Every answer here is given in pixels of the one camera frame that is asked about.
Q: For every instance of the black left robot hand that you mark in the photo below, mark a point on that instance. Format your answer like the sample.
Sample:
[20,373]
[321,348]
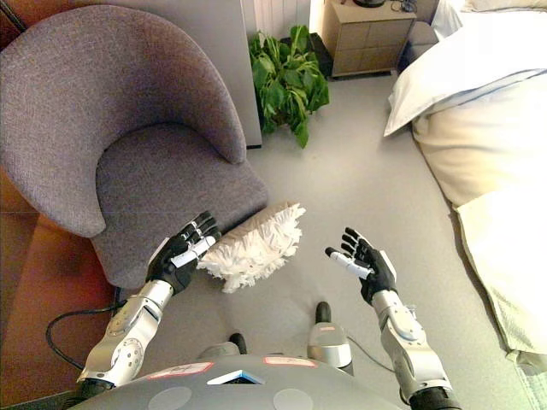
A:
[179,260]

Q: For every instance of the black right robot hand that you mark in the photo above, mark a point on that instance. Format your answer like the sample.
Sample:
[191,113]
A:
[378,273]

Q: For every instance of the white fringed pillow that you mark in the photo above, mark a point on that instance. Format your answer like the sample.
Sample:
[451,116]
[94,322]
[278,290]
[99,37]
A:
[256,247]

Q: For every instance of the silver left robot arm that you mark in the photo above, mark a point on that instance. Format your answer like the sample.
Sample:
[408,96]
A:
[124,337]

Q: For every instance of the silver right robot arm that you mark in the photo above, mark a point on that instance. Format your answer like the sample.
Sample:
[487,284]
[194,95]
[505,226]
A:
[406,341]

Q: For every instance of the beige bed pillow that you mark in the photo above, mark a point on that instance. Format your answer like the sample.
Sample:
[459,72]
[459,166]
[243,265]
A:
[504,4]

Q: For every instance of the silver left robot leg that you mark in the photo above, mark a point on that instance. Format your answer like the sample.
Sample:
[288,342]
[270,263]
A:
[220,349]

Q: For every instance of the cream bed sheet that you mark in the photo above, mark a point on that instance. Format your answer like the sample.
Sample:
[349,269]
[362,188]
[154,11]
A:
[508,273]

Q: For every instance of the grey robot torso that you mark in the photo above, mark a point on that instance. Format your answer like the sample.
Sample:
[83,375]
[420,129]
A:
[239,390]

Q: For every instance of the beige bedspread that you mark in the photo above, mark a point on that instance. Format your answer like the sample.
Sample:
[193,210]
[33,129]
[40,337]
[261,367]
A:
[483,154]

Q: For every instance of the grey fabric armchair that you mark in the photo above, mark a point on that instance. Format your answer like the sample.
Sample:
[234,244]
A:
[107,107]

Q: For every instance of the green leafy potted plant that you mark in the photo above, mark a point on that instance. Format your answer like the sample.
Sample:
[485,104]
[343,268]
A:
[286,85]

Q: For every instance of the black bin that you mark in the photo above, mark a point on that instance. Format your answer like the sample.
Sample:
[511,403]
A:
[321,53]

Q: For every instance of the white duvet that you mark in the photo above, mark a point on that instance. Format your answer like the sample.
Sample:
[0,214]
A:
[470,64]

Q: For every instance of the beige wooden nightstand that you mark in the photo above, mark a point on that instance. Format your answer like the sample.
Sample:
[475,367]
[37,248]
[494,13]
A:
[367,38]

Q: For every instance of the black round lamp base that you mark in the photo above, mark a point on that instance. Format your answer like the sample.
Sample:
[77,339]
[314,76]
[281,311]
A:
[369,2]

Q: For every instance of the grey upholstered bed frame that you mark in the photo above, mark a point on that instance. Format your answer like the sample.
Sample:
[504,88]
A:
[421,40]

